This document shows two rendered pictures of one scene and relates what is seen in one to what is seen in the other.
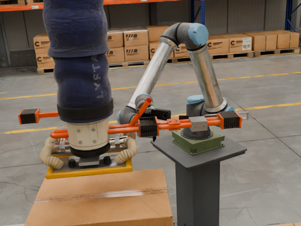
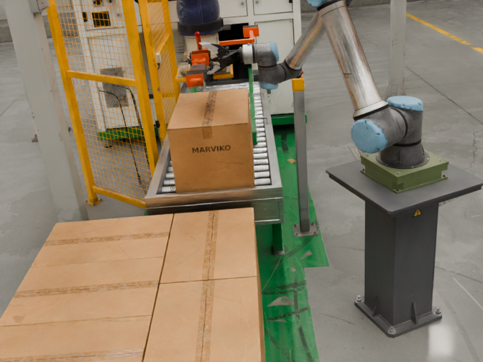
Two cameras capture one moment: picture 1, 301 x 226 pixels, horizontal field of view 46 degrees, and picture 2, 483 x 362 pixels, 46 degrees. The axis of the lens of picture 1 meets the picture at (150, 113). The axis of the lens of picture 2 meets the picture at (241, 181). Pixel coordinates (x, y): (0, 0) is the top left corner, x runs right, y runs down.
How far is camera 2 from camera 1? 322 cm
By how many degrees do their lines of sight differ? 86
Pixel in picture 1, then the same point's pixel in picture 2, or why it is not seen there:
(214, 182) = (389, 241)
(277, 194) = not seen: outside the picture
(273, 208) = not seen: outside the picture
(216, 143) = (387, 180)
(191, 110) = not seen: hidden behind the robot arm
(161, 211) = (175, 126)
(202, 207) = (374, 263)
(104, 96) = (183, 17)
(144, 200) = (194, 119)
